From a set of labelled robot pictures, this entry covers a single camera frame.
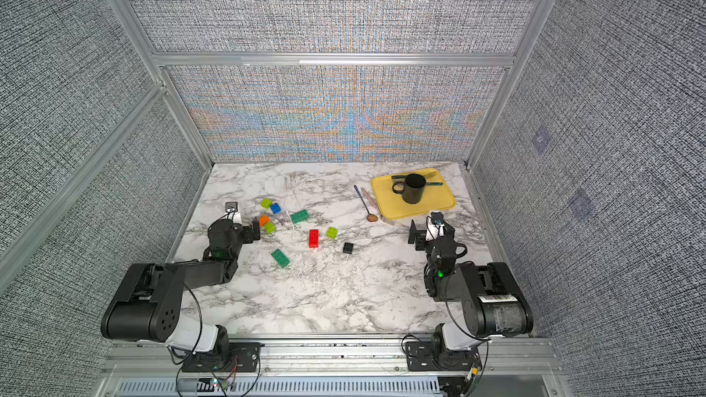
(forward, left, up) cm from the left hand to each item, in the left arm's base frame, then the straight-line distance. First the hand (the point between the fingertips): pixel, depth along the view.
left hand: (245, 215), depth 93 cm
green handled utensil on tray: (+12, -65, -1) cm, 66 cm away
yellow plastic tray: (+8, -53, -8) cm, 54 cm away
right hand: (-4, -62, +3) cm, 62 cm away
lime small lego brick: (-3, -29, -8) cm, 30 cm away
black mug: (+10, -59, -1) cm, 60 cm away
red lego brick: (-5, -23, -8) cm, 24 cm away
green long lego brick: (+5, -17, -9) cm, 20 cm away
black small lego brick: (-10, -34, -7) cm, 36 cm away
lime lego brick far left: (+11, -3, -8) cm, 14 cm away
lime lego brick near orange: (0, -7, -7) cm, 10 cm away
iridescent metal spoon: (+3, -43, -9) cm, 44 cm away
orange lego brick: (+3, -4, -7) cm, 9 cm away
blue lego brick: (+8, -8, -7) cm, 13 cm away
